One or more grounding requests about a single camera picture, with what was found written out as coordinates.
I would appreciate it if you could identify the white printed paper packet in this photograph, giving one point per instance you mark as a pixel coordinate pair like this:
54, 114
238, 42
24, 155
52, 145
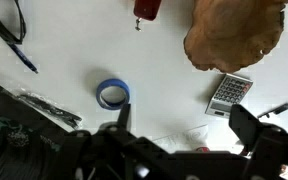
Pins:
190, 136

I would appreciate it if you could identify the black sunglasses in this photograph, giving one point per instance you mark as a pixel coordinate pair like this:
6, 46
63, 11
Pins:
1, 29

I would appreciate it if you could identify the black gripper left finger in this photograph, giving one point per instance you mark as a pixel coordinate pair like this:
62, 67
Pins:
124, 117

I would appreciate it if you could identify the clear bag of black cutlery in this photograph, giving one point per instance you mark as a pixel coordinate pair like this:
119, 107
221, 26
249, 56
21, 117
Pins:
50, 108

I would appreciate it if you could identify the dark grey sofa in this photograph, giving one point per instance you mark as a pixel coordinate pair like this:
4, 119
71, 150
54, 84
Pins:
4, 100

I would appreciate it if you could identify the brown wooden bowl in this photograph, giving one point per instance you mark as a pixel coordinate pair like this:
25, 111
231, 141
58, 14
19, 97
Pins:
234, 33

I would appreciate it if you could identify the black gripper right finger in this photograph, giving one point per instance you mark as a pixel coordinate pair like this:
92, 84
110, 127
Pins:
245, 125

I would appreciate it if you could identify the small black marker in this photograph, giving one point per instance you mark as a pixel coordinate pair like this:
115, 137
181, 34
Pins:
280, 108

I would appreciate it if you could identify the red toy trolley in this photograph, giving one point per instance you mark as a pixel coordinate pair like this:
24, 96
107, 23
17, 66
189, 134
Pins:
146, 8

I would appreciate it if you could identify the dark blue pen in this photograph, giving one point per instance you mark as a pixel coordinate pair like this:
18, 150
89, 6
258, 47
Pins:
22, 58

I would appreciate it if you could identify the dark floral blanket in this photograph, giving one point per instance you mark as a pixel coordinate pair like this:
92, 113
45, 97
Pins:
17, 138

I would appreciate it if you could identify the blue tape roll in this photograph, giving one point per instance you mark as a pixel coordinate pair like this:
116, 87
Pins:
100, 90

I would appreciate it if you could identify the grey calculator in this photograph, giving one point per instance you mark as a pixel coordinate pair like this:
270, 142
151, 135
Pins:
230, 93

